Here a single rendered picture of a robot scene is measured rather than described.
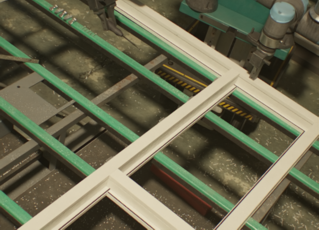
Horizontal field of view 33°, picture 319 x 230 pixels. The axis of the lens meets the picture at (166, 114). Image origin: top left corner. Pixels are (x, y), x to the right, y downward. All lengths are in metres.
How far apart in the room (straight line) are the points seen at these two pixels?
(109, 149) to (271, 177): 0.73
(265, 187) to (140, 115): 1.59
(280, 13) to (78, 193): 1.03
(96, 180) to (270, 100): 0.91
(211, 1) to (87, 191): 1.65
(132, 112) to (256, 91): 1.21
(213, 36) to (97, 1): 1.26
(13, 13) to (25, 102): 1.98
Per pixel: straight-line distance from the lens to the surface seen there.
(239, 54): 3.42
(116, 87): 2.25
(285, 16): 2.14
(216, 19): 3.07
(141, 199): 1.73
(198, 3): 3.07
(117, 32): 2.31
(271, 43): 2.20
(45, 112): 2.05
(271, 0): 2.28
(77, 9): 4.15
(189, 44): 2.45
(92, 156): 2.28
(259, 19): 3.17
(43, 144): 1.95
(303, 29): 2.93
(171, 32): 2.49
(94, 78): 3.55
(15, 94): 2.10
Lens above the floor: 2.28
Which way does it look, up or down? 42 degrees down
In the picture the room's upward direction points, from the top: 19 degrees clockwise
